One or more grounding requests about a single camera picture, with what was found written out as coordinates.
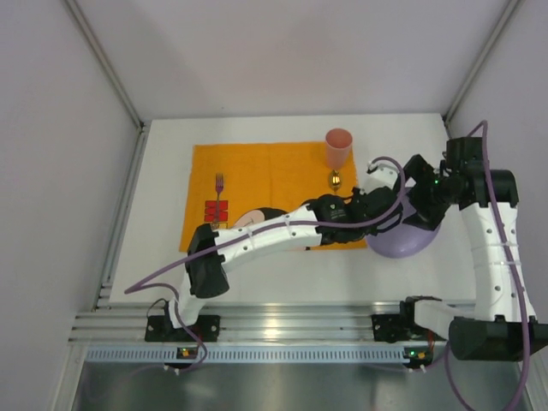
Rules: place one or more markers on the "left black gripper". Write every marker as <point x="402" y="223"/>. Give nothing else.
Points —
<point x="384" y="207"/>

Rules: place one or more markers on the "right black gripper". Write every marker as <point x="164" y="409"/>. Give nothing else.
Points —
<point x="422" y="199"/>

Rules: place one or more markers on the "gold spoon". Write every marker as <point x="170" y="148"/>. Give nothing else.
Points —
<point x="335" y="180"/>

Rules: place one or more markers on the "lilac plate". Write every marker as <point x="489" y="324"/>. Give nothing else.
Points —
<point x="397" y="240"/>

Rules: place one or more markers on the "red cup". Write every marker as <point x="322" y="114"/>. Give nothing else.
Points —
<point x="338" y="144"/>

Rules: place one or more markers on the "orange Mickey Mouse placemat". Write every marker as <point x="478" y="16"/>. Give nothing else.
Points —
<point x="261" y="181"/>

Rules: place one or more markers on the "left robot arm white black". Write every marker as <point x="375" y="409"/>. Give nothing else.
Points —
<point x="212" y="254"/>

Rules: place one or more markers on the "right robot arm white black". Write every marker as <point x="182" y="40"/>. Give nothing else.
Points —
<point x="494" y="331"/>

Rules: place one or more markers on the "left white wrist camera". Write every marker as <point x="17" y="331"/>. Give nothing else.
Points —
<point x="380" y="174"/>

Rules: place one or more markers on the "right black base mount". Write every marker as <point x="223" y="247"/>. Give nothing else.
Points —
<point x="395" y="328"/>

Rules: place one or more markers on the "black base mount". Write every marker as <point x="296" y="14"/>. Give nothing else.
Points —
<point x="395" y="328"/>
<point x="159" y="329"/>

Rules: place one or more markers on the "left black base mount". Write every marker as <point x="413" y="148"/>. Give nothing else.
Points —
<point x="159" y="329"/>

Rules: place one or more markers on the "aluminium rail frame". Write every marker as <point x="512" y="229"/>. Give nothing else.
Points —
<point x="110" y="322"/>

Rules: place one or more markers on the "perforated cable duct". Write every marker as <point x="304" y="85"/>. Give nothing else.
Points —
<point x="249" y="354"/>

